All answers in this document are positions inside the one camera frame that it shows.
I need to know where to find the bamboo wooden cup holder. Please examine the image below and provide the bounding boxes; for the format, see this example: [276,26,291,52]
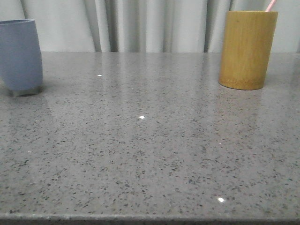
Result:
[218,11,278,90]

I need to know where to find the blue plastic cup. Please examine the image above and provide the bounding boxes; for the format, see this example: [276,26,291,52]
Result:
[0,19,43,97]

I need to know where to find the grey curtain backdrop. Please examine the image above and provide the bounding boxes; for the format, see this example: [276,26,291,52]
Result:
[0,0,300,53]

